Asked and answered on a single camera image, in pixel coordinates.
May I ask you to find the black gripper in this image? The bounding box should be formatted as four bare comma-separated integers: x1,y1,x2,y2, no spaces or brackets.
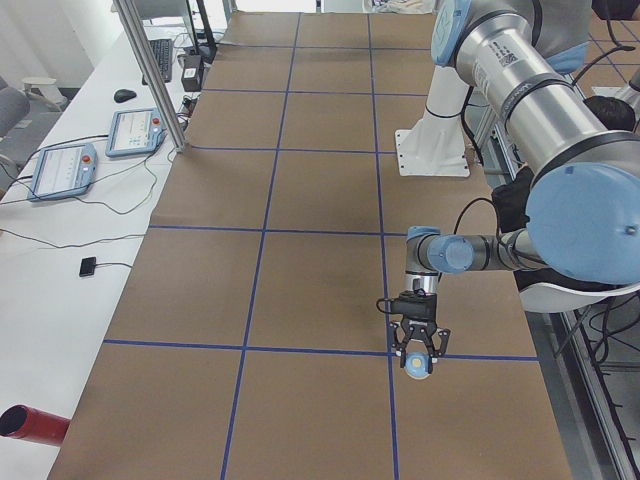
390,292,451,368

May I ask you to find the blue call bell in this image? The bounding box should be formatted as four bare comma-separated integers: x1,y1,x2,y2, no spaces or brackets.
404,352,433,380

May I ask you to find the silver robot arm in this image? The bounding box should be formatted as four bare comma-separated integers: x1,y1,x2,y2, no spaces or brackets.
388,1,639,379

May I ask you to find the small black square puck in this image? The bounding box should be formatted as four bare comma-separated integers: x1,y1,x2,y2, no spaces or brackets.
79,256,97,278

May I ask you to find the black power box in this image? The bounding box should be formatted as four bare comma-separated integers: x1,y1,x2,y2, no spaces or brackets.
181,55,204,92

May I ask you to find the far teach pendant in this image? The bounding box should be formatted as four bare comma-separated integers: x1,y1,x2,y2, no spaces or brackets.
105,108,166,158

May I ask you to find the teach pendant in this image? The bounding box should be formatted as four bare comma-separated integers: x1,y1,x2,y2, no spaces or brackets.
27,143,97,202
105,108,166,158

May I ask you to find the black computer mouse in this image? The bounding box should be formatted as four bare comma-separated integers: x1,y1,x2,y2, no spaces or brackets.
113,89,137,104

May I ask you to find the black keyboard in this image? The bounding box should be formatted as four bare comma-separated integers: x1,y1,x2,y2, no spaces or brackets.
149,38,174,83

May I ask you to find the near teach pendant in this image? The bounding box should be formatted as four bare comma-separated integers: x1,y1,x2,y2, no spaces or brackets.
27,143,97,202

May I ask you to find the red cylinder tube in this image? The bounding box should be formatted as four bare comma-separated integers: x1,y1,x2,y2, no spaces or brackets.
1,405,70,447

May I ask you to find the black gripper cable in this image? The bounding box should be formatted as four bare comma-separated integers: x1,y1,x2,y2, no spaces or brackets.
452,197,501,239

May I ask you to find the white camera mast pedestal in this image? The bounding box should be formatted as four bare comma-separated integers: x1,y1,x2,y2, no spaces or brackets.
394,66,470,178

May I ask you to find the aluminium frame post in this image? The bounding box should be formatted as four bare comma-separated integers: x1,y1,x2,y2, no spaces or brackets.
113,0,186,153

